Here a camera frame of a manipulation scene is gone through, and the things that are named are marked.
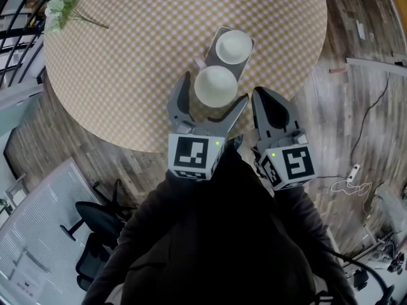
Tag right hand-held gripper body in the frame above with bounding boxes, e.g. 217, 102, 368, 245
253, 128, 318, 191

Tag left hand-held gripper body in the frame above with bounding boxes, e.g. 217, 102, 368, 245
167, 119, 230, 182

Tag white cup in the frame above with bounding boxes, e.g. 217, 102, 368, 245
193, 65, 238, 107
215, 29, 254, 65

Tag grey rectangular tray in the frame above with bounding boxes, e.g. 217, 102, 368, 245
203, 26, 256, 82

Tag person's right forearm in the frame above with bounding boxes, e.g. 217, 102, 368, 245
272, 186, 328, 244

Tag person's left forearm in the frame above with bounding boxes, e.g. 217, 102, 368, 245
119, 169, 207, 244

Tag round table checkered tablecloth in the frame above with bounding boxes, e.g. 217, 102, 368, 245
43, 0, 329, 154

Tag white power strip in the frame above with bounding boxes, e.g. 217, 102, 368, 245
347, 163, 362, 184

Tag person's dark jacket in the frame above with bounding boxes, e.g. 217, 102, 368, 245
81, 144, 360, 305

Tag grey bag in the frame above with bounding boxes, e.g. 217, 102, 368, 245
373, 182, 407, 231

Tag black office chair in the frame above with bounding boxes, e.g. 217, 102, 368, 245
59, 179, 139, 294

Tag black and white harness buckle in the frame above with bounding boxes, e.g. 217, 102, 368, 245
313, 292, 335, 305

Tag white artificial flower bunch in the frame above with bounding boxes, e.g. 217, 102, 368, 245
43, 0, 110, 34

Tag frosted glass partition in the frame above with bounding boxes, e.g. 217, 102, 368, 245
0, 87, 45, 158

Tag black metal railing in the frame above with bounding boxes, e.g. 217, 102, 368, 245
0, 0, 48, 90

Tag white coiled cable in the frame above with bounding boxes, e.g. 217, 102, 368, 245
330, 179, 373, 222

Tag black floor cable with adapter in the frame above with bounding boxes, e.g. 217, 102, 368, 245
349, 71, 391, 168

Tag thick black rig cable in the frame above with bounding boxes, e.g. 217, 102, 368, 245
327, 246, 395, 305

